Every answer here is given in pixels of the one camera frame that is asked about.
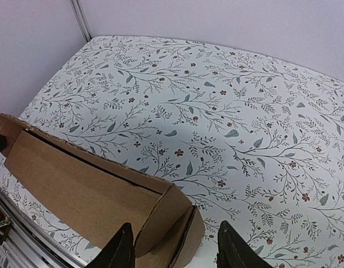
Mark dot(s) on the left aluminium frame post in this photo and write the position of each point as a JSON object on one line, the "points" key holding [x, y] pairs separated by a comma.
{"points": [[81, 19]]}

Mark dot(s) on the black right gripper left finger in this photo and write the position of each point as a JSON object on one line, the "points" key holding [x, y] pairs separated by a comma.
{"points": [[118, 252]]}

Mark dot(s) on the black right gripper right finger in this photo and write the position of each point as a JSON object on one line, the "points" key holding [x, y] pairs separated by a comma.
{"points": [[234, 252]]}

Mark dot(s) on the brown cardboard box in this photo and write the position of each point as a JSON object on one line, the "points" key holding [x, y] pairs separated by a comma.
{"points": [[96, 196]]}

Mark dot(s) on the front aluminium rail base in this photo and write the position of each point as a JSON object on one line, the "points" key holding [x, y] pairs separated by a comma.
{"points": [[28, 246]]}

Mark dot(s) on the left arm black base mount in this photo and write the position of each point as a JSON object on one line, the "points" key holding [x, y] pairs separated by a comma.
{"points": [[5, 226]]}

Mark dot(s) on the floral patterned table mat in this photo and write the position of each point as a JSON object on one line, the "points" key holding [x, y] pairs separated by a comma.
{"points": [[249, 138]]}

